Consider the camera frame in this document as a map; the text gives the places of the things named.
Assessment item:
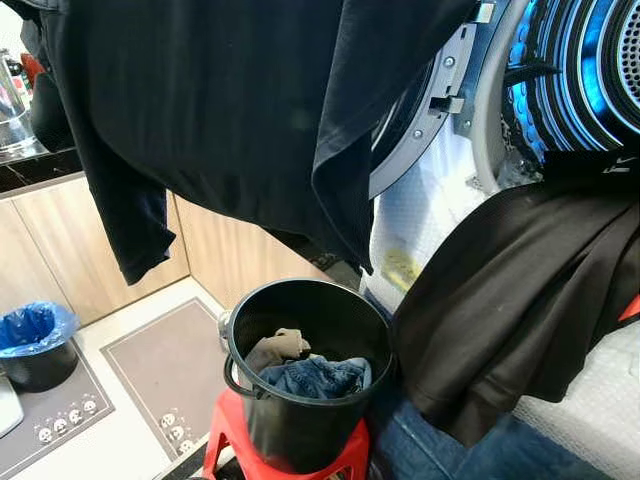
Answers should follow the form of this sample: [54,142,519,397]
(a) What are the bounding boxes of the black garment with white logo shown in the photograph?
[390,150,640,448]

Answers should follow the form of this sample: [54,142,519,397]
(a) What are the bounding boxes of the plain black t-shirt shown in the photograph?
[18,0,483,286]

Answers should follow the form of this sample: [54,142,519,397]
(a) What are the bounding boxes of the bubble-wrapped white washing machine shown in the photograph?
[360,0,640,480]

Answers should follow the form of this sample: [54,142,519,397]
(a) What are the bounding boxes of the leopard print garment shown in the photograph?
[500,120,546,186]

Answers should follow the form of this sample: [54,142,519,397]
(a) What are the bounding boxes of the blue-lit steel washer drum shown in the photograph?
[500,0,640,166]

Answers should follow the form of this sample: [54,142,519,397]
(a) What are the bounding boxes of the yellow washer sticker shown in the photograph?
[383,245,421,291]

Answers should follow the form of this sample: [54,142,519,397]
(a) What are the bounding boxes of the grey washer door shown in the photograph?
[365,0,501,201]

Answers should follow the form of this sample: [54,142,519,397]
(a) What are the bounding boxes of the dark blue denim garment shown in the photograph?
[365,385,616,480]

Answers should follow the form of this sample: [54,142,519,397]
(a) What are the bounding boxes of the brown cloth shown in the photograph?
[245,327,313,373]

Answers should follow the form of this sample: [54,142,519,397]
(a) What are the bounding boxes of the black plastic bucket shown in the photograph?
[222,278,396,476]

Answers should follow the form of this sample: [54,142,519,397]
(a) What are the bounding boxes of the red plastic stool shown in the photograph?
[203,388,371,480]

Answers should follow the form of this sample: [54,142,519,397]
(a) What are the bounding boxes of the grey floor mat dark border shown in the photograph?
[100,297,236,461]
[0,340,116,479]

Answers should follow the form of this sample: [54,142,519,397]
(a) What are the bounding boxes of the wooden base cabinet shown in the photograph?
[0,175,336,326]

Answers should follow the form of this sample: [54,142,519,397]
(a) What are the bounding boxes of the dark marble countertop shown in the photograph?
[0,148,86,196]

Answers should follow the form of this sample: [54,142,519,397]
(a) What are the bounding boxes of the black trash bin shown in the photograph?
[0,340,81,394]

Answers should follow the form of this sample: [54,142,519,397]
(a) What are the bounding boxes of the blue trash bag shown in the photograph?
[0,300,79,359]

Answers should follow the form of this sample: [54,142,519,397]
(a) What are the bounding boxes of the steel kettle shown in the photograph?
[0,50,39,156]

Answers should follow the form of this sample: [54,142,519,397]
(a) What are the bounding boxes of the white rounded object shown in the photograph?
[0,375,23,439]

